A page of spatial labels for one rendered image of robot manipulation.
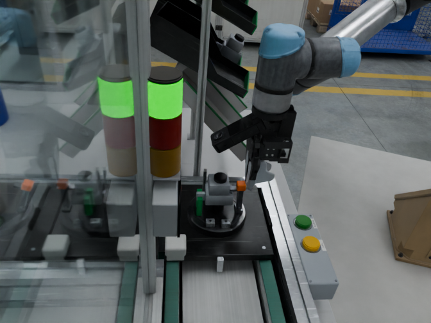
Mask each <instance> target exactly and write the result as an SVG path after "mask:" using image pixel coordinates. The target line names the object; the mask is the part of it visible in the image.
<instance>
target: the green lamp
mask: <svg viewBox="0 0 431 323"><path fill-rule="evenodd" d="M182 98H183V78H182V79H181V80H180V81H179V82H177V83H174V84H170V85H159V84H156V83H152V82H150V81H149V83H148V109H149V115H150V116H151V117H154V118H156V119H172V118H175V117H177V116H179V115H180V114H181V113H182Z"/></svg>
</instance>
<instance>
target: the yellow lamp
mask: <svg viewBox="0 0 431 323"><path fill-rule="evenodd" d="M181 144H182V143H180V145H179V146H178V147H175V148H174V149H170V150H159V149H155V148H152V147H150V148H149V149H150V169H151V174H152V175H154V176H156V177H160V178H168V177H171V176H174V175H176V174H177V173H179V171H180V167H181Z"/></svg>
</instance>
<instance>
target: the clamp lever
mask: <svg viewBox="0 0 431 323"><path fill-rule="evenodd" d="M245 190H246V183H245V181H237V184H236V186H230V191H231V192H237V203H236V207H237V209H242V198H243V192H244V191H245Z"/></svg>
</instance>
